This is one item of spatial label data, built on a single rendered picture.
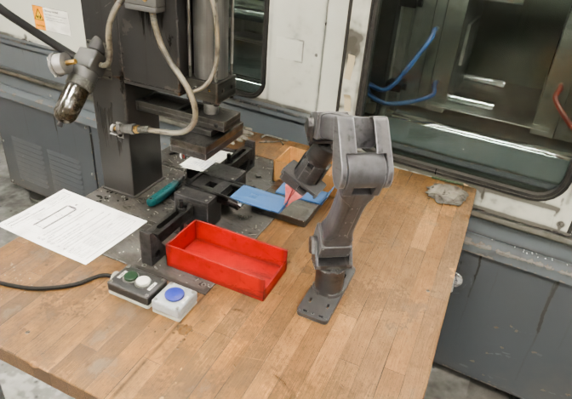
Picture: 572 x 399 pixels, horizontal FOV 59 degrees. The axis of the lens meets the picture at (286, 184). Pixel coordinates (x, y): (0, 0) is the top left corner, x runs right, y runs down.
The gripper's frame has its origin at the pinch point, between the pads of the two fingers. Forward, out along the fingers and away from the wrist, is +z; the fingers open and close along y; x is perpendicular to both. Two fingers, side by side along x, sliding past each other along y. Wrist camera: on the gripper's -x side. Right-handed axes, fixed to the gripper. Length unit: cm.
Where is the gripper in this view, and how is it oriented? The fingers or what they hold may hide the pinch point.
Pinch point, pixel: (287, 202)
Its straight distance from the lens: 123.6
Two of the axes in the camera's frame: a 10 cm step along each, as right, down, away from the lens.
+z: -4.5, 6.9, 5.7
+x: -4.3, 3.9, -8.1
